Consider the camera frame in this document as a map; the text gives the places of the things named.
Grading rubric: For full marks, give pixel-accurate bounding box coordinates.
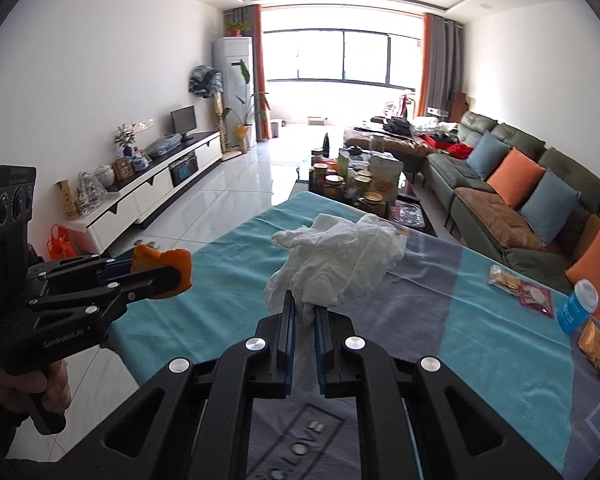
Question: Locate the black monitor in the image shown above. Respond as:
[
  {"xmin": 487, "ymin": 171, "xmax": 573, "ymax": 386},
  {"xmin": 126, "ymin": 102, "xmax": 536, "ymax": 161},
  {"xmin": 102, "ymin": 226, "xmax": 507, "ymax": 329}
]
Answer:
[{"xmin": 170, "ymin": 105, "xmax": 197, "ymax": 142}]

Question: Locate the pile of clothes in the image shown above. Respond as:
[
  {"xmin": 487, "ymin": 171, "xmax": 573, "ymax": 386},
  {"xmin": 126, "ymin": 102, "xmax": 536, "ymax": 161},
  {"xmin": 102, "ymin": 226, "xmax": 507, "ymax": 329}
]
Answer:
[{"xmin": 370, "ymin": 112, "xmax": 473, "ymax": 161}]

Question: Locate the white tissue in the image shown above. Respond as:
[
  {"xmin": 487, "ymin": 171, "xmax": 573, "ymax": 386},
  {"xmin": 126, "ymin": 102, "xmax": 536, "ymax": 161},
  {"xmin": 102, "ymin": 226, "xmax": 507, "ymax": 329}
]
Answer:
[{"xmin": 264, "ymin": 212, "xmax": 407, "ymax": 311}]

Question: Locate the person's left hand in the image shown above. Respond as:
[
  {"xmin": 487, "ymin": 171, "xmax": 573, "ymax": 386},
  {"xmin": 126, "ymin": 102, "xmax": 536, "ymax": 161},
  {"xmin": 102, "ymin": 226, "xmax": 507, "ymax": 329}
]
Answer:
[{"xmin": 0, "ymin": 357, "xmax": 73, "ymax": 427}]

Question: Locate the tall printed box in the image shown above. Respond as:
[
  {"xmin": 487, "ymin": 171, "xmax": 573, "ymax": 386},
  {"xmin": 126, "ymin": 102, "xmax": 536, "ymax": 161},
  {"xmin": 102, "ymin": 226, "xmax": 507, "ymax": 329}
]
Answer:
[{"xmin": 56, "ymin": 180, "xmax": 78, "ymax": 218}]

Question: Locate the white standing air conditioner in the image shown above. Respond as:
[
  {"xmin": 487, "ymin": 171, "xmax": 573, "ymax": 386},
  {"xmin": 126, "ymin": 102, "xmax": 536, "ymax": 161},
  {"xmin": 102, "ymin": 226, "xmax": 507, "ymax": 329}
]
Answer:
[{"xmin": 212, "ymin": 36, "xmax": 255, "ymax": 153}]

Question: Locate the tall leafy potted plant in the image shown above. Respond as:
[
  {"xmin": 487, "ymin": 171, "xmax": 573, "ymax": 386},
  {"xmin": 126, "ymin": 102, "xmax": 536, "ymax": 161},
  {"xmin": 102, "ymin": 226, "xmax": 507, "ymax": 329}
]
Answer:
[{"xmin": 222, "ymin": 59, "xmax": 271, "ymax": 153}]

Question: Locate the group of jars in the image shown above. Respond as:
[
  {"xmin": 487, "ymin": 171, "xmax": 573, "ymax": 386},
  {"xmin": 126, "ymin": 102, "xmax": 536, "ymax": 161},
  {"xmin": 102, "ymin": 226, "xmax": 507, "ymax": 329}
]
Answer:
[{"xmin": 310, "ymin": 160, "xmax": 396, "ymax": 216}]

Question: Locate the clear cracker packet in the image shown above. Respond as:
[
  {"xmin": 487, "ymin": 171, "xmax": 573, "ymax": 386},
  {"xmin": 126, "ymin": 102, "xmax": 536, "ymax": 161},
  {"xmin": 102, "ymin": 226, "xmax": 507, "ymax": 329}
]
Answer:
[{"xmin": 488, "ymin": 265, "xmax": 523, "ymax": 291}]

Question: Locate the blue cup with white lid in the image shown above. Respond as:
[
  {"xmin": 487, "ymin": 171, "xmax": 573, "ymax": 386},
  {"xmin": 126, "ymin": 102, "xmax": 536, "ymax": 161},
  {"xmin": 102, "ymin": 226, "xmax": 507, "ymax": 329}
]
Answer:
[{"xmin": 556, "ymin": 280, "xmax": 599, "ymax": 335}]

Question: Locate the brown paper bag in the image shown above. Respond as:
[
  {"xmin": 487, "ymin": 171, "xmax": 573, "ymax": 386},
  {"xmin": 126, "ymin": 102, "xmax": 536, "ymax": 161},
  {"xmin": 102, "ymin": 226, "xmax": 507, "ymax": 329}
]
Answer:
[{"xmin": 367, "ymin": 152, "xmax": 403, "ymax": 196}]

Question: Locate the white black media cabinet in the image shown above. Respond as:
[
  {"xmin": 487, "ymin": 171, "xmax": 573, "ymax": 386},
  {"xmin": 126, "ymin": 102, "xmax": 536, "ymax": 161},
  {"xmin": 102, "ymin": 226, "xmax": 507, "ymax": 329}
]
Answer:
[{"xmin": 55, "ymin": 131, "xmax": 223, "ymax": 256}]

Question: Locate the large window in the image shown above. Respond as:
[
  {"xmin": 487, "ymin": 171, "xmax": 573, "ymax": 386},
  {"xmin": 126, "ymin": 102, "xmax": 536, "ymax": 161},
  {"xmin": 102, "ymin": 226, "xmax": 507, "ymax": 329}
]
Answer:
[{"xmin": 262, "ymin": 30, "xmax": 423, "ymax": 86}]

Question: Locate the flower vase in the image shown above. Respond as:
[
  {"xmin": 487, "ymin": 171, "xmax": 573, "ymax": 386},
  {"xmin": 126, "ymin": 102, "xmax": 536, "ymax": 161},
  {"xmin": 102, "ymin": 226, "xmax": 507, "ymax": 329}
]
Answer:
[{"xmin": 112, "ymin": 122, "xmax": 138, "ymax": 158}]

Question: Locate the green sectional sofa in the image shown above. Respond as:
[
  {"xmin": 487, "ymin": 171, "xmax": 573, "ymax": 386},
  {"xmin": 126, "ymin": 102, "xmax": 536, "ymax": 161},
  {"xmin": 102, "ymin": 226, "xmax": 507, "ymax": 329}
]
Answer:
[{"xmin": 342, "ymin": 110, "xmax": 600, "ymax": 306}]

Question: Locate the cloth covered floor fan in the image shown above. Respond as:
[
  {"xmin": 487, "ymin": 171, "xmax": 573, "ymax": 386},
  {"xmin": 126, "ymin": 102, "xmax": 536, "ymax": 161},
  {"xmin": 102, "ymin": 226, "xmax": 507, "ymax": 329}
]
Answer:
[{"xmin": 188, "ymin": 64, "xmax": 231, "ymax": 161}]

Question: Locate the glass ship ornament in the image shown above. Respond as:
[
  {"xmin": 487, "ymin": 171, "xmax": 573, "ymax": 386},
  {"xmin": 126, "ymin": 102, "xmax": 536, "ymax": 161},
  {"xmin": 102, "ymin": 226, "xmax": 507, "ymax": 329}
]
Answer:
[{"xmin": 75, "ymin": 172, "xmax": 103, "ymax": 211}]

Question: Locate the red snack packet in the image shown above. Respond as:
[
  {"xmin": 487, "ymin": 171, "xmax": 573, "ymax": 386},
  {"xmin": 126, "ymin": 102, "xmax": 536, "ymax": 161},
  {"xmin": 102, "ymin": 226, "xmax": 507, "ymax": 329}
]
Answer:
[{"xmin": 519, "ymin": 281, "xmax": 555, "ymax": 318}]

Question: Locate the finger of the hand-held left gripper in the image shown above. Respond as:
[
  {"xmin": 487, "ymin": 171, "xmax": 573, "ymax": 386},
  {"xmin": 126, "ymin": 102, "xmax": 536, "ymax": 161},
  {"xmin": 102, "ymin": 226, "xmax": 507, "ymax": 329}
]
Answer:
[
  {"xmin": 26, "ymin": 255, "xmax": 137, "ymax": 284},
  {"xmin": 26, "ymin": 264, "xmax": 182, "ymax": 327}
]

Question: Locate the clear plastic bag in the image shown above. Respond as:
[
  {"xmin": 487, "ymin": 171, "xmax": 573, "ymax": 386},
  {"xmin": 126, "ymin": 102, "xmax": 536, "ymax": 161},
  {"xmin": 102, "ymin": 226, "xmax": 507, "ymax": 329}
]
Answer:
[{"xmin": 145, "ymin": 135, "xmax": 183, "ymax": 157}]

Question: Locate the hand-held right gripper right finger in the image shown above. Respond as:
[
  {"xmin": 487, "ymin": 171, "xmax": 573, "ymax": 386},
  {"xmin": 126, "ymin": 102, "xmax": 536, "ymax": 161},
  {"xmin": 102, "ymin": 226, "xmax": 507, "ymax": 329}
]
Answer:
[{"xmin": 314, "ymin": 305, "xmax": 563, "ymax": 480}]

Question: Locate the grey orange curtain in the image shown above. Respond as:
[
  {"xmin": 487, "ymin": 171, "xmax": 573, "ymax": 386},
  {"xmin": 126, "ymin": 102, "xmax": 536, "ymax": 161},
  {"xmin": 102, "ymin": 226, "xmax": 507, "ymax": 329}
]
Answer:
[
  {"xmin": 225, "ymin": 4, "xmax": 271, "ymax": 143},
  {"xmin": 412, "ymin": 12, "xmax": 466, "ymax": 121}
]

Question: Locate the orange peel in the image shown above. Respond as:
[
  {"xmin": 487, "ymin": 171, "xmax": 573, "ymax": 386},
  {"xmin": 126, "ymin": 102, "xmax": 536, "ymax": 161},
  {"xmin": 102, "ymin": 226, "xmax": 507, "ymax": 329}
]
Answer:
[{"xmin": 130, "ymin": 244, "xmax": 193, "ymax": 301}]

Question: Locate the orange plastic bag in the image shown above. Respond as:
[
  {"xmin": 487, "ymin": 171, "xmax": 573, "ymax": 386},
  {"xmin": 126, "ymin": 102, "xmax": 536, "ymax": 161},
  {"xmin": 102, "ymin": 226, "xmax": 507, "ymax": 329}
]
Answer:
[{"xmin": 47, "ymin": 225, "xmax": 78, "ymax": 260}]

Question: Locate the blue cushion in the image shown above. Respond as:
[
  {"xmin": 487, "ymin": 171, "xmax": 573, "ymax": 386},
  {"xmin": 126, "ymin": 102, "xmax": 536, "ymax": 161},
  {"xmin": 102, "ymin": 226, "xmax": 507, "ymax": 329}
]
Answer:
[
  {"xmin": 520, "ymin": 168, "xmax": 581, "ymax": 247},
  {"xmin": 466, "ymin": 130, "xmax": 511, "ymax": 181}
]

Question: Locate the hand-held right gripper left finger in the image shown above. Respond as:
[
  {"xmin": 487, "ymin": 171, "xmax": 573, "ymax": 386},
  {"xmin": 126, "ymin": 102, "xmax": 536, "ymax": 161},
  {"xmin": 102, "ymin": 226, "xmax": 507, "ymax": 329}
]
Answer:
[{"xmin": 45, "ymin": 290, "xmax": 297, "ymax": 480}]

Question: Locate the glass coffee table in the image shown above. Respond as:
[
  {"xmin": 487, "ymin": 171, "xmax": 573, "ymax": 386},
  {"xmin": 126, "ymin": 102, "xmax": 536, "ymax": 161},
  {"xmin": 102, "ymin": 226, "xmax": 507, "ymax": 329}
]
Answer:
[{"xmin": 295, "ymin": 145, "xmax": 438, "ymax": 236}]

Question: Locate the crumpled gold wrapper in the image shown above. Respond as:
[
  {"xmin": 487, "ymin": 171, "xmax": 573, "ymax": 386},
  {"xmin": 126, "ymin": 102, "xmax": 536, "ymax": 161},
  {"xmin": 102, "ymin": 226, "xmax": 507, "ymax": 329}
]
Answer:
[{"xmin": 577, "ymin": 320, "xmax": 600, "ymax": 376}]

